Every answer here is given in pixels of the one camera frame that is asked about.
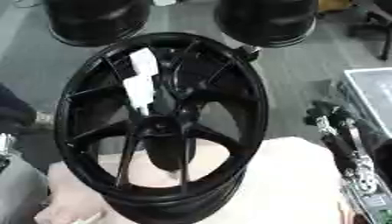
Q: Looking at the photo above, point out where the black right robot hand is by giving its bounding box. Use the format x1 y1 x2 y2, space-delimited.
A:
303 100 392 188

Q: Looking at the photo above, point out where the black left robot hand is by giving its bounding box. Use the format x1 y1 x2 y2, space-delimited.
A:
0 83 39 136

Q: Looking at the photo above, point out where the black spoked wheel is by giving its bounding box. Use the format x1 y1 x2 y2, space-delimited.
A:
52 31 271 224

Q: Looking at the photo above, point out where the white pin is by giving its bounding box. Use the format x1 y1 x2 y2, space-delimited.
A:
129 47 161 78
121 73 158 116
68 212 108 224

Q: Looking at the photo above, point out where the grey metal case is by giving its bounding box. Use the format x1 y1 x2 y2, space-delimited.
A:
337 66 392 138

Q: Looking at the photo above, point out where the black round tyre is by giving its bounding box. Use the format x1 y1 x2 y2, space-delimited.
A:
44 0 153 48
213 0 320 49

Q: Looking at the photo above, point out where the black round knob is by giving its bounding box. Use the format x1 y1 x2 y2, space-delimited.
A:
235 45 263 62

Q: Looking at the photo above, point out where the black chair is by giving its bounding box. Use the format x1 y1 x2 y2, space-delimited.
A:
347 0 392 61

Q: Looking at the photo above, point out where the yellow object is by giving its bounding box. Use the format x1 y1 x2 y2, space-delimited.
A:
317 0 354 13

